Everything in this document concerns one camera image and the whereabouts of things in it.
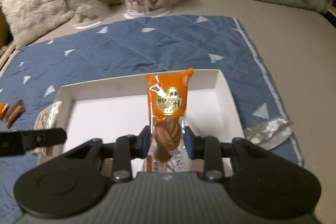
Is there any brown chocolate bar packet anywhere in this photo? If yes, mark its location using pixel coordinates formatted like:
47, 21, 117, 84
5, 99, 26, 130

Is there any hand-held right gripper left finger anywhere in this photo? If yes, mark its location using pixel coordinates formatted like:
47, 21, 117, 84
62, 126, 151, 182

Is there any blue quilted mat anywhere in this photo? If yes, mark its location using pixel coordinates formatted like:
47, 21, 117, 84
0, 15, 305, 224

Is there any long wooden shelf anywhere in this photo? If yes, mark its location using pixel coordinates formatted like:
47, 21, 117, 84
0, 10, 17, 69

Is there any clear cookie packet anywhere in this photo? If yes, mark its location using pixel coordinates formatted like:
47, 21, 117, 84
34, 100, 63, 157

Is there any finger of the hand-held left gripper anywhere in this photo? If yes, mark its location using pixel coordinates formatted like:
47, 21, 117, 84
0, 128, 67, 157

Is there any silver foil wrapper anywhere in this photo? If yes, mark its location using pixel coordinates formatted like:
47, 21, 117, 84
243, 118, 294, 149

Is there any fluffy white pillow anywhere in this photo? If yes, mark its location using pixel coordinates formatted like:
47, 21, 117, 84
0, 0, 75, 50

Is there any white shallow cardboard box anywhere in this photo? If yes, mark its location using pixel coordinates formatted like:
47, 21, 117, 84
38, 69, 246, 180

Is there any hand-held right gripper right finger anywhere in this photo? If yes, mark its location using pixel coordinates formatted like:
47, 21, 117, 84
184, 126, 275, 182

